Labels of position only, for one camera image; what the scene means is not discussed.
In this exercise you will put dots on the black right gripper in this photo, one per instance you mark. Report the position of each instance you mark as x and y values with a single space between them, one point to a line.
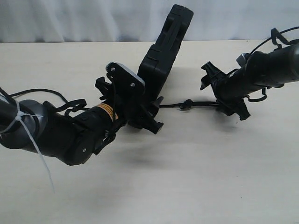
226 90

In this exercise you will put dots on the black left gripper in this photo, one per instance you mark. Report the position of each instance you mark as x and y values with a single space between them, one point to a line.
124 107

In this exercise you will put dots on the black plastic carry case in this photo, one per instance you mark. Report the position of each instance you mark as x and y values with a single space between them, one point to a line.
158 61

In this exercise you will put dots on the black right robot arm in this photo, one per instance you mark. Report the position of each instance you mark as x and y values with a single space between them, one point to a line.
260 71

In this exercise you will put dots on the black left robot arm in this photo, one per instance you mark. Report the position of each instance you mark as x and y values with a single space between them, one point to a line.
73 133

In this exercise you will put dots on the white zip tie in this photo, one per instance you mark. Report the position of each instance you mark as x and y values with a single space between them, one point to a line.
22 111

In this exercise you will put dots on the white backdrop curtain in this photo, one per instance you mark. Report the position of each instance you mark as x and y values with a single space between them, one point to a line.
140 20

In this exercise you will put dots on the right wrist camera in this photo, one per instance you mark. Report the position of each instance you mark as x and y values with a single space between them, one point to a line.
242 59

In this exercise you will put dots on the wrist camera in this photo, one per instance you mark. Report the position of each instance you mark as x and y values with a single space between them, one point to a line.
242 59
125 78

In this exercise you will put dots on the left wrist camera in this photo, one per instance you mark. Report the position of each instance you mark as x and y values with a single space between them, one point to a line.
125 78

